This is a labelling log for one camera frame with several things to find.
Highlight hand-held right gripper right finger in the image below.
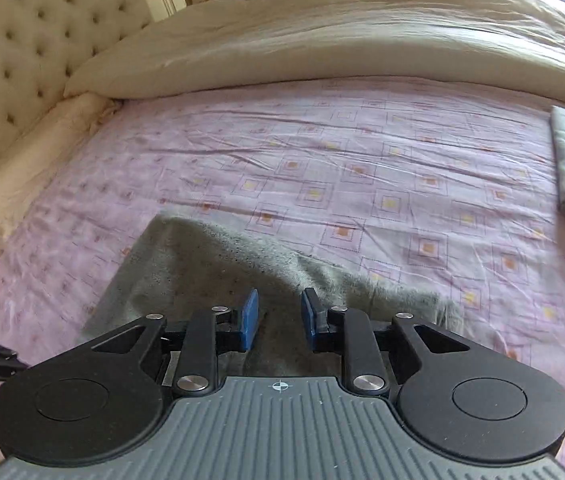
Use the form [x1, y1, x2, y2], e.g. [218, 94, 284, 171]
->
[301, 287, 471, 395]

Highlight cream pillow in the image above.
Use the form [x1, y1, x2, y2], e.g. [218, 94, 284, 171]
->
[0, 92, 124, 281]

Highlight pink patterned bed sheet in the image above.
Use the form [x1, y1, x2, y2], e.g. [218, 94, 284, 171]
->
[0, 76, 565, 480]

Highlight grey pants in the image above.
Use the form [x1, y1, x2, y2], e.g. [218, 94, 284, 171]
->
[82, 214, 466, 392]

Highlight cream tufted headboard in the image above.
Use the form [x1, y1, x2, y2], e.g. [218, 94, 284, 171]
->
[0, 0, 186, 198]

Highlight cream duvet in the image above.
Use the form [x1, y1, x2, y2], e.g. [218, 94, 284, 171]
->
[64, 0, 565, 113]

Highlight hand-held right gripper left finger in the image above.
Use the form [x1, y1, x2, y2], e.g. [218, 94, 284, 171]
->
[91, 288, 259, 396]

